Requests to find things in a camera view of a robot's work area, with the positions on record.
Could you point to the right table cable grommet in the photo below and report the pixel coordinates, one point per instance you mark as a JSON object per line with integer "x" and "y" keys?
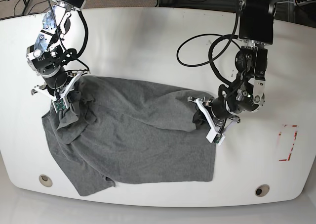
{"x": 262, "y": 190}

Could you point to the red tape rectangle marking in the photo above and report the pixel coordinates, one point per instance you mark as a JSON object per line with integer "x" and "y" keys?
{"x": 285, "y": 142}

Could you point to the wrist camera board image left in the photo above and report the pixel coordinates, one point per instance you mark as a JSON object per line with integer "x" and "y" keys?
{"x": 59, "y": 105}

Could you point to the white power strip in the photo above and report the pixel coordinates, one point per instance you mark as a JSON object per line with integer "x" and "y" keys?
{"x": 303, "y": 2}

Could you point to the black cable image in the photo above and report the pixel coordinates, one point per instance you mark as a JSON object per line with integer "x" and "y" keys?
{"x": 211, "y": 58}
{"x": 74, "y": 37}

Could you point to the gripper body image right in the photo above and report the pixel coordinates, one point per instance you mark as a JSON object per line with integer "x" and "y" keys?
{"x": 205, "y": 115}

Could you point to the black cable image left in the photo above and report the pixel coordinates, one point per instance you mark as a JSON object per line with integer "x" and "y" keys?
{"x": 74, "y": 37}

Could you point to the black robot arm image left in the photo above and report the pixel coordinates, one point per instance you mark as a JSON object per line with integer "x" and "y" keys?
{"x": 48, "y": 56}

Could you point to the table cable grommet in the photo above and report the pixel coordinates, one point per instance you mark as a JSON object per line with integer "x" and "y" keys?
{"x": 262, "y": 190}
{"x": 45, "y": 181}

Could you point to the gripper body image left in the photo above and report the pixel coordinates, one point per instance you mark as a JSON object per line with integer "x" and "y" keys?
{"x": 59, "y": 86}

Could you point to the grey T-shirt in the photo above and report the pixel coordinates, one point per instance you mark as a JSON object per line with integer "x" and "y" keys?
{"x": 128, "y": 131}

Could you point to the black cable image right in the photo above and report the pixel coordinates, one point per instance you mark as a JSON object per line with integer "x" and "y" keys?
{"x": 211, "y": 58}

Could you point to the left table cable grommet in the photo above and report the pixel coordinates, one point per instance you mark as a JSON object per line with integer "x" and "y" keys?
{"x": 45, "y": 181}

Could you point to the wrist camera board image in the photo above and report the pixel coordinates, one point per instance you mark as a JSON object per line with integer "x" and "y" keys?
{"x": 215, "y": 138}
{"x": 59, "y": 105}

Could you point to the wrist camera board image right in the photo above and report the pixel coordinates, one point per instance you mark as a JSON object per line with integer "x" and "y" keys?
{"x": 215, "y": 138}

